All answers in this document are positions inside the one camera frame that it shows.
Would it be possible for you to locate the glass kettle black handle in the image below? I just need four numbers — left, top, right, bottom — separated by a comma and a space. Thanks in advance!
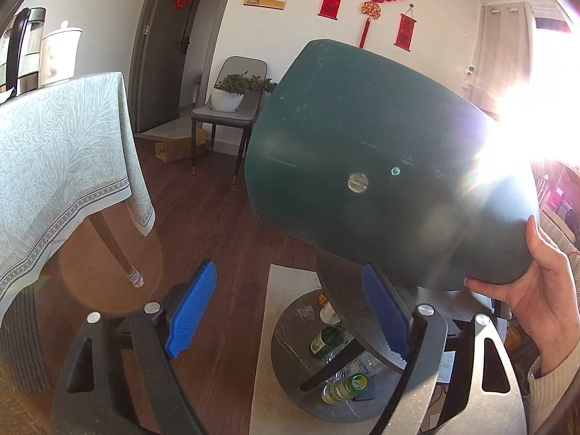
0, 8, 47, 96

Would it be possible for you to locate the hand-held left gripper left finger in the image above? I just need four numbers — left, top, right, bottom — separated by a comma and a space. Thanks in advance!
50, 260, 217, 435

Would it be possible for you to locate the grey dining chair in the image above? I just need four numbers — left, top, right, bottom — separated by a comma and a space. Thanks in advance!
190, 57, 268, 185

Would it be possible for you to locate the dark wooden dining table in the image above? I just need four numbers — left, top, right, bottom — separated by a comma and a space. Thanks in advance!
88, 211, 137, 277

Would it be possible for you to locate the flat cardboard box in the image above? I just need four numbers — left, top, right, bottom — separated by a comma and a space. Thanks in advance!
155, 138, 195, 162

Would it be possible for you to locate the dark green trash bin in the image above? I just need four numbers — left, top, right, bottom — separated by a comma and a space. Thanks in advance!
245, 38, 541, 291

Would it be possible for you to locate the clear plastic bottle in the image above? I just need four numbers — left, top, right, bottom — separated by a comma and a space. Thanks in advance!
326, 349, 384, 381

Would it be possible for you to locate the grey round coffee table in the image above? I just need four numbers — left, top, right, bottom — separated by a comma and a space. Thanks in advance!
271, 254, 515, 422

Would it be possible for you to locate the white ceramic jar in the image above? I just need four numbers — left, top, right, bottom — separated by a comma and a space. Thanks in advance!
40, 20, 83, 87

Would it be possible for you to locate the person's right hand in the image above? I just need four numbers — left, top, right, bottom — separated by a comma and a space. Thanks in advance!
464, 215, 580, 368

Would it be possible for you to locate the person's right forearm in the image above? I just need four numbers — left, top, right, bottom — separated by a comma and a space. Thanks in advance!
528, 326, 580, 435

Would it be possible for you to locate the green-lid jar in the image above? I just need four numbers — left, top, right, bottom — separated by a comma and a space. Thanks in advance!
309, 325, 347, 359

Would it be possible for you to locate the grey striped floor mat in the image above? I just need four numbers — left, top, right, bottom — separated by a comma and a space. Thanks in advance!
0, 297, 53, 395

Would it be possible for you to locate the potted plant white pot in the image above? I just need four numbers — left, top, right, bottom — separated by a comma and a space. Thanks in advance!
211, 72, 278, 113

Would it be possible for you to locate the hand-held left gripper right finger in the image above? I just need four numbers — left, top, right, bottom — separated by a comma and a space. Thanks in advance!
362, 263, 529, 435

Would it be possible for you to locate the beige curtain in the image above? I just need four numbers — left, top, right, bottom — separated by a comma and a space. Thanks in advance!
480, 2, 535, 119

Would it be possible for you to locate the pale green patterned tablecloth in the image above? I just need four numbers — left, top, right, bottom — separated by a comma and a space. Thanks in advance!
0, 71, 156, 322

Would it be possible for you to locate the grey door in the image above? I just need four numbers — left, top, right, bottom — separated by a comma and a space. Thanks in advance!
133, 0, 209, 134

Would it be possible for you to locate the beige rug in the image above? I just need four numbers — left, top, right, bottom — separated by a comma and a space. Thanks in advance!
248, 264, 454, 435

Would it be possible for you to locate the green lid clear bottle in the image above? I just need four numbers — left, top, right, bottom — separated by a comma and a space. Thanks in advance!
321, 372, 370, 405

